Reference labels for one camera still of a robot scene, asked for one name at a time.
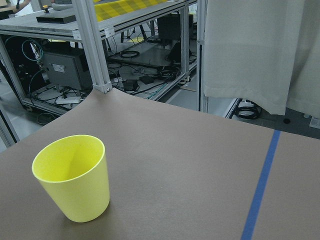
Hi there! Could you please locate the yellow cup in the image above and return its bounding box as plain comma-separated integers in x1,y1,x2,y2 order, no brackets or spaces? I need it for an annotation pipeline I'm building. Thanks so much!
31,134,110,223

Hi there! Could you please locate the white power strip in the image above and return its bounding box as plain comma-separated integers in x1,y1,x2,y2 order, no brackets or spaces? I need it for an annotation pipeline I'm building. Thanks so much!
55,96,83,105

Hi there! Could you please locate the grey control cabinet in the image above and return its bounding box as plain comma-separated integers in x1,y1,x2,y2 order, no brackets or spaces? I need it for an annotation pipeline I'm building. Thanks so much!
42,49,92,90

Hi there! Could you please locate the white curtain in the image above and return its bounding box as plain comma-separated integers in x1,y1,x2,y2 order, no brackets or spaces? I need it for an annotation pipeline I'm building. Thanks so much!
203,0,320,118

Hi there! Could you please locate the aluminium frame post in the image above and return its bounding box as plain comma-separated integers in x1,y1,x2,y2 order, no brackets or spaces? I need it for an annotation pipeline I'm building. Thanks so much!
72,0,112,94

